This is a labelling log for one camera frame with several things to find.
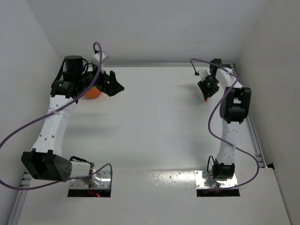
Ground orange divided bowl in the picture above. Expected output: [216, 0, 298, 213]
[83, 87, 102, 99]

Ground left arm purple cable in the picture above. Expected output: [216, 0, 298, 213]
[0, 42, 113, 191]

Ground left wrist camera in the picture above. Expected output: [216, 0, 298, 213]
[91, 52, 111, 68]

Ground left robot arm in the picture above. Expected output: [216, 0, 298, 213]
[21, 55, 124, 182]

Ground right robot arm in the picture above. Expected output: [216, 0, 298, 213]
[198, 59, 251, 180]

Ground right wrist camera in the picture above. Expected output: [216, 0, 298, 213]
[195, 69, 210, 80]

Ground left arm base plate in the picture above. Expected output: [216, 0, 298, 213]
[69, 170, 112, 190]

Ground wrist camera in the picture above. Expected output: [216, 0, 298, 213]
[91, 52, 111, 68]
[195, 69, 210, 80]

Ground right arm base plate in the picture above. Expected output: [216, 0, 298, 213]
[194, 171, 238, 190]

